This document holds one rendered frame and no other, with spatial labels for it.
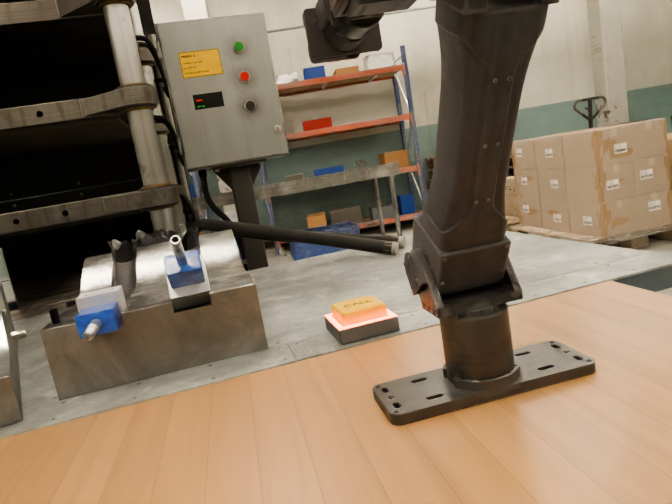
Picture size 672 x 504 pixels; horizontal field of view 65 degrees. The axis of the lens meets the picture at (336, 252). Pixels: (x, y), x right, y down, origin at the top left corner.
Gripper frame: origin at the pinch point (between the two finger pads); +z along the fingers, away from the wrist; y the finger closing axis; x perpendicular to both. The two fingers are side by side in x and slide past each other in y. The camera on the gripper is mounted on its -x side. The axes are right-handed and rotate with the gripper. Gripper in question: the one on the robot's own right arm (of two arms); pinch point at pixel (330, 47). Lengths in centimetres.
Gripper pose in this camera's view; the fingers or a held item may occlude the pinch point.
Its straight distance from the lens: 86.6
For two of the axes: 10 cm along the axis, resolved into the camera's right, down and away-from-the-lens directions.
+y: -9.6, 2.0, -1.8
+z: -2.0, -1.0, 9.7
